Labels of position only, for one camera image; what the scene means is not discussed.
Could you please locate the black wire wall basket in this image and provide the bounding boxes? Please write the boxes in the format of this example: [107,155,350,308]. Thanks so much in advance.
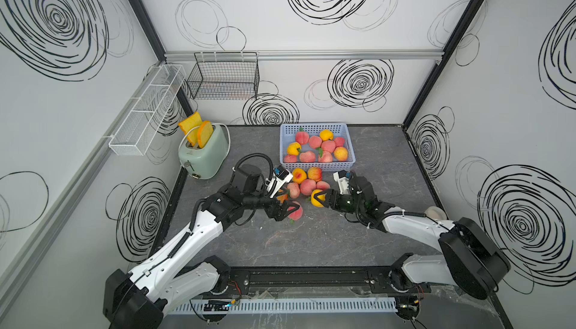
[187,52,260,100]

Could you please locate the front yellow toast slice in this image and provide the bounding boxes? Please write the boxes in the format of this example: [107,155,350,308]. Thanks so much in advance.
[196,121,214,149]

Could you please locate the orange yellow peach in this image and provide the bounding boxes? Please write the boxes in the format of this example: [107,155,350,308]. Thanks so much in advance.
[333,146,349,162]

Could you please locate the red yellow peach by basket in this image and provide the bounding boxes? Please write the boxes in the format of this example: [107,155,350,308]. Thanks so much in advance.
[307,166,323,182]

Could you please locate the red orange peach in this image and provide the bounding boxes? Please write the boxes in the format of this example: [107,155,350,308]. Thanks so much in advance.
[318,148,334,163]

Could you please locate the mint green toaster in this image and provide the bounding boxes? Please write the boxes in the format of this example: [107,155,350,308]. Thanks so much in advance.
[178,123,230,180]

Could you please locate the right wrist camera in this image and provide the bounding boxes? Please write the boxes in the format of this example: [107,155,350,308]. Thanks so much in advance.
[333,170,351,195]

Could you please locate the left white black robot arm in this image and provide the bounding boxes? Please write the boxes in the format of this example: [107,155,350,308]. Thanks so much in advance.
[103,154,299,328]

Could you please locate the light blue plastic basket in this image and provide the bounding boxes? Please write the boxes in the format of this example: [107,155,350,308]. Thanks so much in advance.
[279,123,356,172]

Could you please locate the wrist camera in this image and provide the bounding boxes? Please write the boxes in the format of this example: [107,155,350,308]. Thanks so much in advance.
[333,170,351,195]
[266,165,293,198]

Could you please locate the pale pink peach middle left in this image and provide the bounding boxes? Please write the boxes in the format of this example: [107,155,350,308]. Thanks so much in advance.
[286,182,301,199]

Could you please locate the pink peach with leaf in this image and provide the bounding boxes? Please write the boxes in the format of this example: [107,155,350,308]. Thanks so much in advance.
[316,181,331,191]

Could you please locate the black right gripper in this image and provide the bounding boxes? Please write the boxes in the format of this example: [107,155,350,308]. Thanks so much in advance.
[313,188,365,216]

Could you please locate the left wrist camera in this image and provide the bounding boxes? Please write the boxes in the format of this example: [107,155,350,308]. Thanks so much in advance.
[266,165,293,198]

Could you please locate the white wire wall shelf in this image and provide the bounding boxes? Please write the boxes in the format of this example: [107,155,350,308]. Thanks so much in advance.
[109,64,185,156]

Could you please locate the white slotted cable duct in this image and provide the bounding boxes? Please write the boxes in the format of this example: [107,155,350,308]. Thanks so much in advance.
[171,298,398,316]

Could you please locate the white toaster power cord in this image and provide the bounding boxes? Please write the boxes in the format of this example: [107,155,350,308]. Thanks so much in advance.
[181,123,231,159]

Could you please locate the rear yellow toast slice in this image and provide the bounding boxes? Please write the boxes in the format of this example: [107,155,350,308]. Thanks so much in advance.
[178,112,203,147]

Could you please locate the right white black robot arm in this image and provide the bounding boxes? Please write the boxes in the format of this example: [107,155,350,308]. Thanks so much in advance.
[311,172,512,300]

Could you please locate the orange peach left of pile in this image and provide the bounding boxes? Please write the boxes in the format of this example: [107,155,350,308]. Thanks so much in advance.
[275,190,290,203]

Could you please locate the dark pink peach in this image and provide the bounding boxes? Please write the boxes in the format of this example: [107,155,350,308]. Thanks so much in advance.
[283,154,298,163]

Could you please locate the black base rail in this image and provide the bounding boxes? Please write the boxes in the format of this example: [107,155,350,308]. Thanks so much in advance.
[197,265,487,296]

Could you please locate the yellow toast slice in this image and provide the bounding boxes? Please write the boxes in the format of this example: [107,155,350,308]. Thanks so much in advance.
[178,112,203,147]
[196,121,214,149]

